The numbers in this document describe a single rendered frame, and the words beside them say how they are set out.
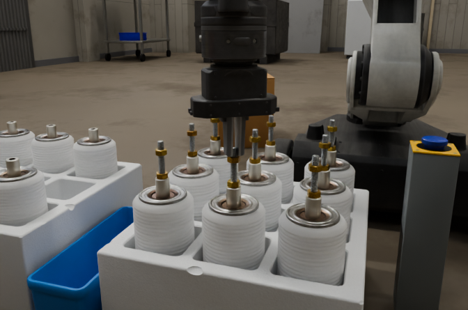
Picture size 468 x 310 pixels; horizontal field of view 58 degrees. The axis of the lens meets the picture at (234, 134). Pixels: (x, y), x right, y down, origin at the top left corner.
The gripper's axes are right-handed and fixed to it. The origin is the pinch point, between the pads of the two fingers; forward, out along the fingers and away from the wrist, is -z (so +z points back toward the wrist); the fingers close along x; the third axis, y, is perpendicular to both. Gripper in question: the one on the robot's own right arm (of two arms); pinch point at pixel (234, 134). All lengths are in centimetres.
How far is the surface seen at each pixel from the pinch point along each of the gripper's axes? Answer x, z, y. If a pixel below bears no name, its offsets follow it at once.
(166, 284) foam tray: -10.8, -21.2, -2.2
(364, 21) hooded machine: 342, 19, 527
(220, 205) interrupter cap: -2.1, -10.8, -0.2
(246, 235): 0.6, -13.7, -4.7
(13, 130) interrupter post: -42, -10, 54
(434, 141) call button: 33.6, -3.3, -1.0
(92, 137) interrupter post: -22.6, -9.7, 41.7
